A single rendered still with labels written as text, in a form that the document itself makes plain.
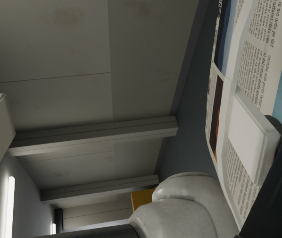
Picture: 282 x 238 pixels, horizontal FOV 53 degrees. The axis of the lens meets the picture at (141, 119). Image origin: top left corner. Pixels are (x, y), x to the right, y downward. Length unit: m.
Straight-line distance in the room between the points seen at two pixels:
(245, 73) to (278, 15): 0.06
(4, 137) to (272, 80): 0.18
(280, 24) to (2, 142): 0.19
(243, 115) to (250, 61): 0.10
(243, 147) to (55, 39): 3.34
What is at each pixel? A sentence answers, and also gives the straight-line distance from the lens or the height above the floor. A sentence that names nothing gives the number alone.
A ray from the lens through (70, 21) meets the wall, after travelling 3.29.
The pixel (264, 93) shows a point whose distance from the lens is 0.23.
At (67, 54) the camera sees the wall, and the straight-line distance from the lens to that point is 3.62.
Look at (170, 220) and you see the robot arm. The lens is 0.47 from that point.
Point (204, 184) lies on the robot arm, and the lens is 0.52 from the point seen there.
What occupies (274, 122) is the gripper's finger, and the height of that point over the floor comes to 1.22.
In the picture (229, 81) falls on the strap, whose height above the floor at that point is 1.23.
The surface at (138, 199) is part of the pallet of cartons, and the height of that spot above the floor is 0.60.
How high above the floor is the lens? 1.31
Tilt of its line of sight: 8 degrees down
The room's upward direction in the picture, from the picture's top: 97 degrees counter-clockwise
